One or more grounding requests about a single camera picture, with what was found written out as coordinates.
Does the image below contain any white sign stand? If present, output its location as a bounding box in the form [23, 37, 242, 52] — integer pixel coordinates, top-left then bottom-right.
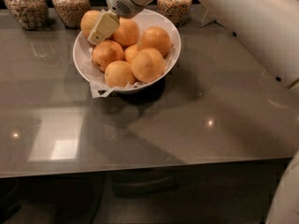
[201, 10, 217, 27]

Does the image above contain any small orange centre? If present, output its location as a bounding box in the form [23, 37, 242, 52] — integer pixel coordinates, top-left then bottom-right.
[123, 44, 139, 63]

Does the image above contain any glass jar far left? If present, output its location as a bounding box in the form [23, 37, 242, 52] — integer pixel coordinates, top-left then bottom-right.
[4, 0, 50, 31]

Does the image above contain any white paper liner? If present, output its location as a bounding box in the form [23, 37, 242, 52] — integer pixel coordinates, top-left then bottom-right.
[86, 46, 180, 98]

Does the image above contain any glass jar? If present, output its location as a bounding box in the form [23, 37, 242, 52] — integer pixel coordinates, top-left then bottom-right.
[4, 0, 50, 31]
[52, 0, 91, 29]

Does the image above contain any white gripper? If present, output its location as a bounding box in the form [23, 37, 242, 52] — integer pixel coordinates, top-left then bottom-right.
[87, 0, 153, 45]

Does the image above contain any large orange front right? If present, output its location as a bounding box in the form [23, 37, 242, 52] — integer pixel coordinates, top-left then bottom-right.
[131, 48, 165, 83]

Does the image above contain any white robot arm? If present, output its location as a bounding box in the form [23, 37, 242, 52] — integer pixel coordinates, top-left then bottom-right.
[106, 0, 299, 100]

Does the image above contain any glass jar colourful cereal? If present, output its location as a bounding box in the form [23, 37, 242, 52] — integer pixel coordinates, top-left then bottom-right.
[157, 0, 192, 27]

